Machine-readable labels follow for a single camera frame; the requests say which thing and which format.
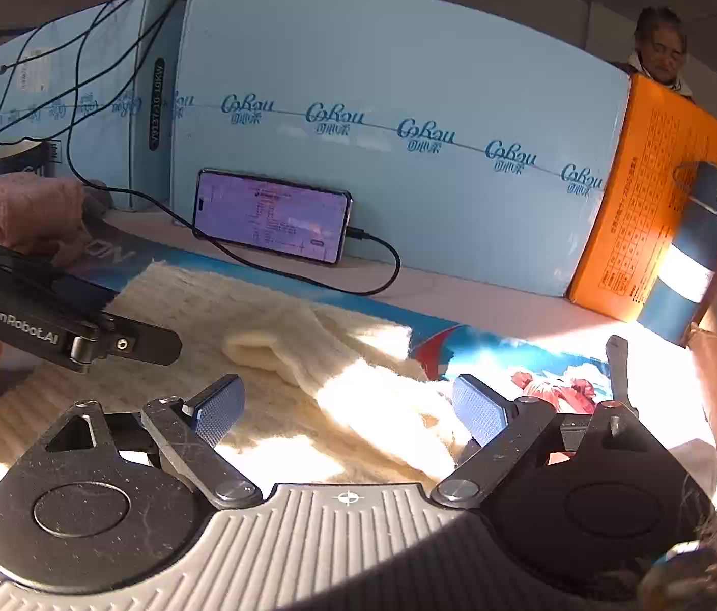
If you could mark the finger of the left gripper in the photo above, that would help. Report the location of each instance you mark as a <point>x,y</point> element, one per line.
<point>103,335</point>

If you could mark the pink knitted garment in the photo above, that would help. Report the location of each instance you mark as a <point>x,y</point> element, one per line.
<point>43,216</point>

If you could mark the blue white thermos bottle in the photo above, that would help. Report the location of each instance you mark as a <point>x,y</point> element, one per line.
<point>690,263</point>

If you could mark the large light blue box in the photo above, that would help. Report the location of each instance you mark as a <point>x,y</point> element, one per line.
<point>478,147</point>

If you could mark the smartphone with lit screen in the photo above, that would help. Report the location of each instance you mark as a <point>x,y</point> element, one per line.
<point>277,216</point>

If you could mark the person in background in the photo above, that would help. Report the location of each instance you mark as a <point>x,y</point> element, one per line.
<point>660,50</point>

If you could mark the printed blue desk mat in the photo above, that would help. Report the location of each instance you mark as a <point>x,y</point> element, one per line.
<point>456,326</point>

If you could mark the orange cardboard box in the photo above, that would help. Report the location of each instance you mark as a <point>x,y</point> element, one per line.
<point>663,137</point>

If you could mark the cream knitted sweater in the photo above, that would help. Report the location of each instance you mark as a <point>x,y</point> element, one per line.
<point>330,394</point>

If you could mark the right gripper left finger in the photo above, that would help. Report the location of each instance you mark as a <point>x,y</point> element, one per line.
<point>186,433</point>

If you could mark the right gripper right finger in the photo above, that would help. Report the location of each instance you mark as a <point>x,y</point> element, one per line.
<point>506,430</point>

